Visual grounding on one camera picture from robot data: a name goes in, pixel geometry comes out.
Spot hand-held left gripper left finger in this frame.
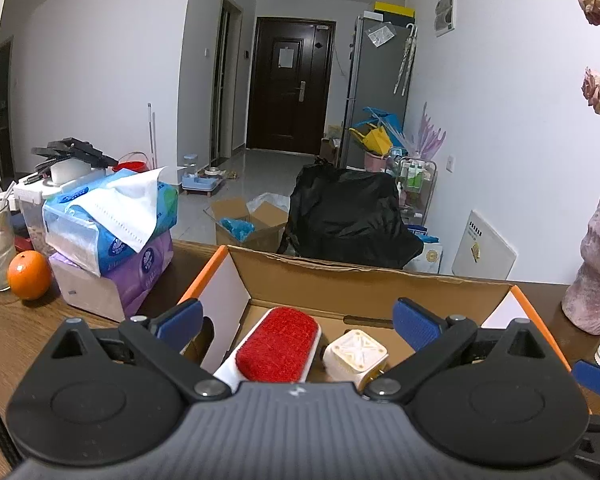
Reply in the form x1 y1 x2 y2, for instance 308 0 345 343
52 298 231 403

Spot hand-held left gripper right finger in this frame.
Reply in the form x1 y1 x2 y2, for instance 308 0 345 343
364 297 546 403

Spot white square container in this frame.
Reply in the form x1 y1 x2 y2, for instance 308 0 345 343
322 329 390 391

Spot orange-edged cardboard box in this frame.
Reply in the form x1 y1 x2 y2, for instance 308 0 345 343
177 245 593 416

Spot red lint brush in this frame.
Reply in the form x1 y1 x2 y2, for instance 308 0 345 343
212 306 322 393

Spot purple tissue pack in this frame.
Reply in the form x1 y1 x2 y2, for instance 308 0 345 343
49 232 175 323

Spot blue and white bag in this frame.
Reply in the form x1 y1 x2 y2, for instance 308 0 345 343
407 227 444 273

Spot white flat board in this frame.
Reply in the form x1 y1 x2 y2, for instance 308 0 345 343
452 210 517 281

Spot blue crumpled plastic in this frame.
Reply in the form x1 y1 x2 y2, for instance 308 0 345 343
220 217 256 243

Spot pink stone vase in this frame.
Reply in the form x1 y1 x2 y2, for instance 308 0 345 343
561 170 600 336

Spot open brown floor carton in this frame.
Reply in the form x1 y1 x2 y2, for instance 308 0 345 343
205 195 290 253

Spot black plastic bag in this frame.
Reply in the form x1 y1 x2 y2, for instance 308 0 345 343
278 160 425 270

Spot blue tissue pack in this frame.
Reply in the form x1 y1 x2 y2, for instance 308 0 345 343
42 167 179 277

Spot metal trolley cart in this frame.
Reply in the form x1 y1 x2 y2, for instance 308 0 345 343
387 156 438 222

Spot blue pet water dispenser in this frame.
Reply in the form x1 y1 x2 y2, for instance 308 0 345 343
180 154 226 195

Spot orange fruit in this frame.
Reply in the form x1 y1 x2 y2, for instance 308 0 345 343
7 250 53 302

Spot red bucket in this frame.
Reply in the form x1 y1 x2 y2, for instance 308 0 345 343
112 152 153 174

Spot yellow shopping bag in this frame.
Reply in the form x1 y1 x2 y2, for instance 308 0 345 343
350 125 393 157

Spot white mop pole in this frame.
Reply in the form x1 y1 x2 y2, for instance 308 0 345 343
147 102 158 169

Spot purple feather decoration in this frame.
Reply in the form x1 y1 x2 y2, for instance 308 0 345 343
405 102 447 158

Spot black clamp device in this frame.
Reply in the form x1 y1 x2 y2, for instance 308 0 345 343
31 137 119 171

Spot grey refrigerator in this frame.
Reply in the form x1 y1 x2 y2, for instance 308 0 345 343
340 10 418 171

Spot dark brown entry door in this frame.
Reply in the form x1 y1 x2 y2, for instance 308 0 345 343
246 16 337 156

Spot folded pale umbrella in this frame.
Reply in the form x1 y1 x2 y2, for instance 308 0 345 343
393 24 418 97

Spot clear plastic bag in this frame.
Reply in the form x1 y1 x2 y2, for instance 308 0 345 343
367 24 396 48

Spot yellow and black box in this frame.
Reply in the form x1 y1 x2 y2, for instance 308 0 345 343
372 1 417 18

